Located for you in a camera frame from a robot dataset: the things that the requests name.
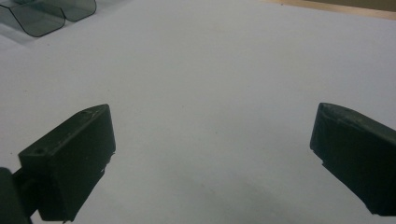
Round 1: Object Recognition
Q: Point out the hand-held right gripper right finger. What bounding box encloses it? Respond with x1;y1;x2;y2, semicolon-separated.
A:
309;102;396;217

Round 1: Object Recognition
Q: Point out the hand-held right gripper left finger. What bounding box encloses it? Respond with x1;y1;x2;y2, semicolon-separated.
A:
18;104;117;223

